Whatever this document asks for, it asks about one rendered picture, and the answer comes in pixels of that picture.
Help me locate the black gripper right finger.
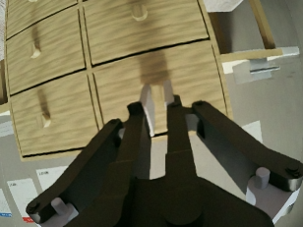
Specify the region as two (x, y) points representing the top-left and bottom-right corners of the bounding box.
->
(162, 80), (303, 227)

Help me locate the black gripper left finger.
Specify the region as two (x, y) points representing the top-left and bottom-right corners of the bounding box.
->
(26, 85), (155, 227)

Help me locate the light wooden chest of drawers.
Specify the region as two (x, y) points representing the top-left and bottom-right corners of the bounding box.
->
(4, 0), (234, 162)

